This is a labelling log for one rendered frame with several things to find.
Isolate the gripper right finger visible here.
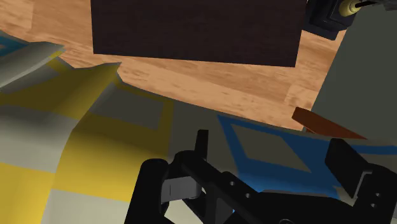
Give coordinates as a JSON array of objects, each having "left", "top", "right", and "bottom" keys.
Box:
[{"left": 324, "top": 137, "right": 397, "bottom": 224}]

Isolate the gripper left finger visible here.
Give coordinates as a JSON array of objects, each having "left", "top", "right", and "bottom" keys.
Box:
[{"left": 123, "top": 129, "right": 259, "bottom": 224}]

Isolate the bed with yellow blue quilt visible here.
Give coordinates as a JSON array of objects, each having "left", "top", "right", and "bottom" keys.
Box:
[{"left": 0, "top": 29, "right": 397, "bottom": 224}]

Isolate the reddish brown flat board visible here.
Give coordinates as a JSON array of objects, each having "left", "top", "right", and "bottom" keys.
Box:
[{"left": 291, "top": 106, "right": 367, "bottom": 141}]

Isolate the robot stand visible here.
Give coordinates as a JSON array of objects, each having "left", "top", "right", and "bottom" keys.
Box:
[{"left": 90, "top": 0, "right": 308, "bottom": 68}]

